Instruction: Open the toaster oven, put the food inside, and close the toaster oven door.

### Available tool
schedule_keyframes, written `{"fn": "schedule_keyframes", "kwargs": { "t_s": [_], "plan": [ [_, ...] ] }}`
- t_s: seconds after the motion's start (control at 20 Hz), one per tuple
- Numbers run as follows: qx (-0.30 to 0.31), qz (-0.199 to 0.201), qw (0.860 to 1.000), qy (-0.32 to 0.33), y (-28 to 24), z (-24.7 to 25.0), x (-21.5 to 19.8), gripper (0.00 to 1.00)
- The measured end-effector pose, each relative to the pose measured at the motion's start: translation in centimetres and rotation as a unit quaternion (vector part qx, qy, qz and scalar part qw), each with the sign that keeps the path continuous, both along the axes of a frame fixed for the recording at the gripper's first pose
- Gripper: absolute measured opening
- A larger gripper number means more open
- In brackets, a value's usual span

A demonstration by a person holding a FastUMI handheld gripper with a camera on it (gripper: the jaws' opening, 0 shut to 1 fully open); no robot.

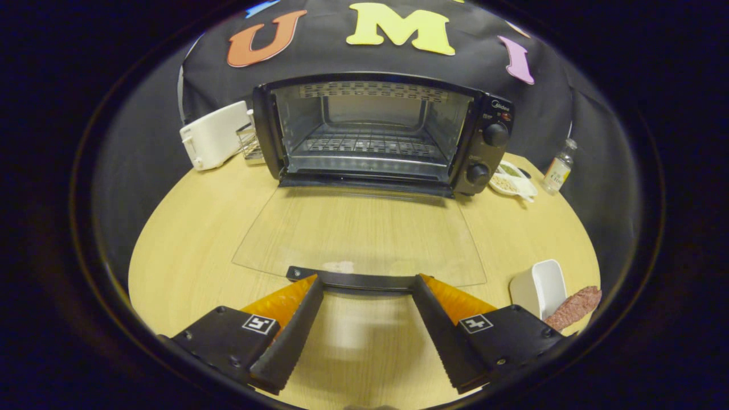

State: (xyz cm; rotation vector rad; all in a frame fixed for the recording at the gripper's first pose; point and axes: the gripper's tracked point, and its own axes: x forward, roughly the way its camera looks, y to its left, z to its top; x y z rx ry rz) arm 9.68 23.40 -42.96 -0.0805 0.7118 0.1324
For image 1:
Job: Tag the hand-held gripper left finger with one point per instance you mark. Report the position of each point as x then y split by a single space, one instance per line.
296 336

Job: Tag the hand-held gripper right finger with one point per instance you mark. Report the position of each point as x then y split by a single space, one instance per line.
444 336

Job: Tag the red meat slice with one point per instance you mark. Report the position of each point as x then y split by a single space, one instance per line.
575 307

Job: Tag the black toaster oven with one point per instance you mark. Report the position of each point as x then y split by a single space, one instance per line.
484 159

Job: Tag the white toaster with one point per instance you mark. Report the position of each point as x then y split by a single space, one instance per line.
213 136

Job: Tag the white rectangular dish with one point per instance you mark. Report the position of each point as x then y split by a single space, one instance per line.
538 285

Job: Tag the white divided seasoning dish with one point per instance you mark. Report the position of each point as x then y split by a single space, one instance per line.
515 183

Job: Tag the black table grommet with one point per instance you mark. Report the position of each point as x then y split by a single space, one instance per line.
524 173

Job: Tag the small clear glass bottle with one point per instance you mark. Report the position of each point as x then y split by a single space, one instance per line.
558 171

